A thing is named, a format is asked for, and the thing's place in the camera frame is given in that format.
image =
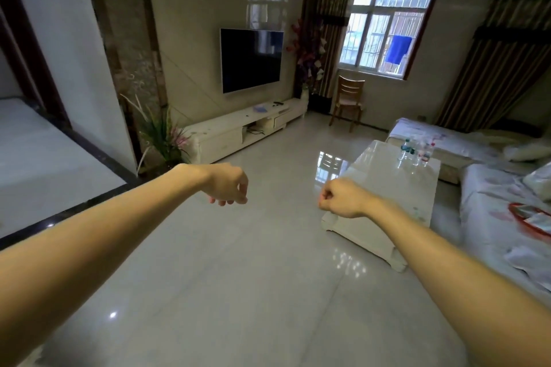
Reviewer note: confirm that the person's left hand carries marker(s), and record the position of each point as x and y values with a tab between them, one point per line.
224	184

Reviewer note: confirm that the person's right hand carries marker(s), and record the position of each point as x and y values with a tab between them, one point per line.
344	197

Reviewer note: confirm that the person's left fingers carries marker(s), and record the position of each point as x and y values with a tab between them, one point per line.
234	199

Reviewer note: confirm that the person's right fingers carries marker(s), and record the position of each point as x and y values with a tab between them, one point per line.
323	199

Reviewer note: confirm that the person's left forearm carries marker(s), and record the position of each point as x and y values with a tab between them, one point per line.
86	246

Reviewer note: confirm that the person's right forearm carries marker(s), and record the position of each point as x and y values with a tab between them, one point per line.
469	285

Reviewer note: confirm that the white coffee table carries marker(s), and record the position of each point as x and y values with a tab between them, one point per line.
387	190

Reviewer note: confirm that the white television cabinet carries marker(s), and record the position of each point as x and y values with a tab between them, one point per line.
243	128

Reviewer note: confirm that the clear plastic bottle green label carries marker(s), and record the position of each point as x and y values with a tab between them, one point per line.
403	150

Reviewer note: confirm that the green potted plant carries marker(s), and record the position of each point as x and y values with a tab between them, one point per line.
159	134

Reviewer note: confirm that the wooden chair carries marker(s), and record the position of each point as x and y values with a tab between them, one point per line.
348	100

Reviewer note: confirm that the white flower vase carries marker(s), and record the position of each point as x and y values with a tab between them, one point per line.
304	94

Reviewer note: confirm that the clear plastic bottle red label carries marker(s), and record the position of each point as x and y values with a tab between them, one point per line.
426	155

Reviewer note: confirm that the covered sofa with floral sheet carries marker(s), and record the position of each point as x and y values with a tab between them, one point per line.
503	220
452	143

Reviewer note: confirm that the tall artificial flower arrangement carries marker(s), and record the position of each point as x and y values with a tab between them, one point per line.
308	57

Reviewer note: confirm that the blue towel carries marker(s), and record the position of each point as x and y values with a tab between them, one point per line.
398	49

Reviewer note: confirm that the brown striped curtain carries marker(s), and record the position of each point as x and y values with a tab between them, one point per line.
328	31
499	48

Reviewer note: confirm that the red and white plastic bag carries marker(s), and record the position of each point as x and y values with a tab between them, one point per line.
530	218

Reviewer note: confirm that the white cushion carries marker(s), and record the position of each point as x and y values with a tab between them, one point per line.
527	151
540	181

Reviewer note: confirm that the wall-mounted flat television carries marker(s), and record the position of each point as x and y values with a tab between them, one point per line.
252	60

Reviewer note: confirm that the window with brown frame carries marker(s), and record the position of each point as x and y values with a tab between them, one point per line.
385	20

